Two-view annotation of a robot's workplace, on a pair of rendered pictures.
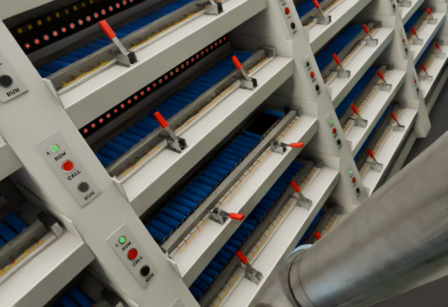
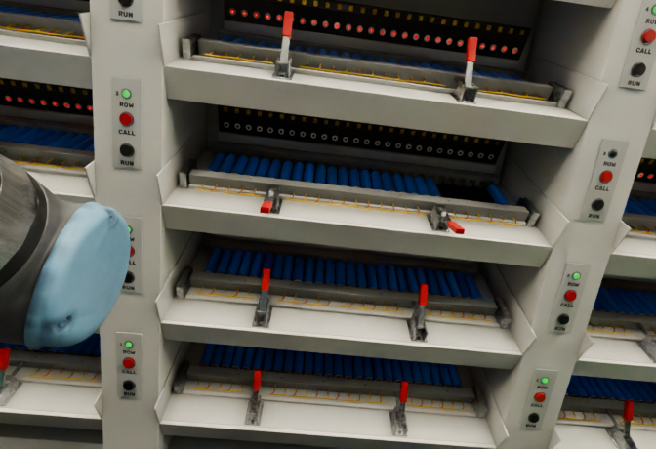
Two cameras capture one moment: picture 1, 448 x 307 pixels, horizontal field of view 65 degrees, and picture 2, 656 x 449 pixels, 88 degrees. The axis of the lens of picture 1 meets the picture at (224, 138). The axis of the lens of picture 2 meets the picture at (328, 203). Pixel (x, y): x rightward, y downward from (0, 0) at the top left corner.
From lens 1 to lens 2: 0.52 m
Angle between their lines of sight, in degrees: 34
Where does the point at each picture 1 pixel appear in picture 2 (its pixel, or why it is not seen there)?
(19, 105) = not seen: outside the picture
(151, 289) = (121, 177)
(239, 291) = (233, 310)
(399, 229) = not seen: outside the picture
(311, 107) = (555, 224)
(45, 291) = (30, 65)
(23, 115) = not seen: outside the picture
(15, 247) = (65, 25)
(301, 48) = (624, 120)
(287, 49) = (590, 101)
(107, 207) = (136, 46)
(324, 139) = (537, 290)
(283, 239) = (339, 327)
